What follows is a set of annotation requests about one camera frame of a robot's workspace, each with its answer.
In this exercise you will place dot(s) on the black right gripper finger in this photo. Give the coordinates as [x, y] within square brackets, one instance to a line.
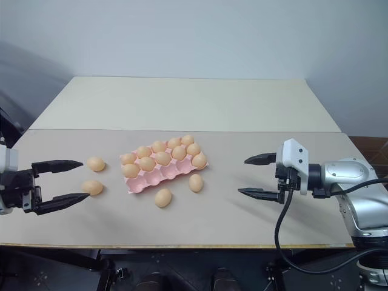
[262, 159]
[260, 194]

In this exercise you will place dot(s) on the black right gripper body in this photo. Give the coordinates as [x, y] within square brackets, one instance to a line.
[288, 179]

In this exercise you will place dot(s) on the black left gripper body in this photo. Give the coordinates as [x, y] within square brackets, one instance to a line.
[18, 189]

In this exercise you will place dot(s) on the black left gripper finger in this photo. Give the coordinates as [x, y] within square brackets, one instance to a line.
[60, 202]
[57, 165]

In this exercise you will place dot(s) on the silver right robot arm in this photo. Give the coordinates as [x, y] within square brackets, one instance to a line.
[354, 179]

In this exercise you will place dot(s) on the pink egg tray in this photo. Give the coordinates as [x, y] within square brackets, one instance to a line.
[157, 182]

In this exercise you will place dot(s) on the tan egg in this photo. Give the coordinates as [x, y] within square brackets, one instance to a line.
[159, 146]
[92, 187]
[179, 152]
[199, 160]
[143, 151]
[147, 163]
[193, 148]
[130, 170]
[163, 197]
[196, 182]
[174, 142]
[95, 163]
[187, 140]
[162, 158]
[128, 158]

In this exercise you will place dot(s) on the black table leg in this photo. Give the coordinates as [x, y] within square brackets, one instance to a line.
[277, 269]
[106, 269]

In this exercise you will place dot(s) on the dark rounded shape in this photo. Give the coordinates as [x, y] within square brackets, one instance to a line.
[223, 279]
[150, 282]

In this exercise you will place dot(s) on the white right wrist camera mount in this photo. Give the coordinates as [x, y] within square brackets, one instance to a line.
[295, 157]

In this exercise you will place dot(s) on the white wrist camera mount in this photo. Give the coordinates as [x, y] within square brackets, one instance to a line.
[9, 160]
[295, 157]

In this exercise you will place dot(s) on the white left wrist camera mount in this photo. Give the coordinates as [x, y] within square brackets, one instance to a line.
[9, 160]

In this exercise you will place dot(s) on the black table frame bar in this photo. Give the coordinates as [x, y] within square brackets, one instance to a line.
[51, 256]

